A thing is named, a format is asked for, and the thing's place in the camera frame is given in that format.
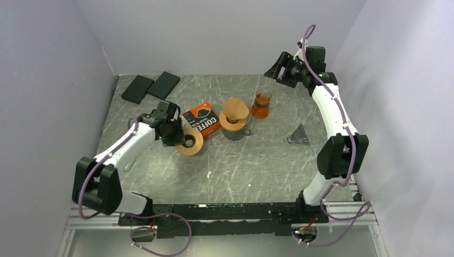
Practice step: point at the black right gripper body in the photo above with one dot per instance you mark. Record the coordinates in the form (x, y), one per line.
(295, 73)

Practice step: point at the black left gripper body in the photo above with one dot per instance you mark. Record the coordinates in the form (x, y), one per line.
(174, 134)

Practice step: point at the brown paper coffee filter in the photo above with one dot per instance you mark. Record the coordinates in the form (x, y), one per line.
(235, 109)

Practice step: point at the grey glass pitcher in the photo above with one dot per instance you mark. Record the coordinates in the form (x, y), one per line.
(236, 135)

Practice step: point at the wooden dripper ring holder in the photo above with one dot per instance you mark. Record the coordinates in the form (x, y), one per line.
(231, 125)

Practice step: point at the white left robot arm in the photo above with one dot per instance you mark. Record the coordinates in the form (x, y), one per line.
(97, 187)

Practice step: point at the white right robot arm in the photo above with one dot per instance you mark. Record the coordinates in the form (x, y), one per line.
(344, 151)

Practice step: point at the orange coffee filter box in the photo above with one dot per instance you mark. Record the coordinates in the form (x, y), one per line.
(203, 118)

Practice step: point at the orange glass with wooden band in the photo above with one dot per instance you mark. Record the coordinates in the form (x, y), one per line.
(260, 107)

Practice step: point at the black network switch box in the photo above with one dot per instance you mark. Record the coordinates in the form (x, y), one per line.
(137, 89)

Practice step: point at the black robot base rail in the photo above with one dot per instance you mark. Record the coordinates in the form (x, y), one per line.
(218, 219)

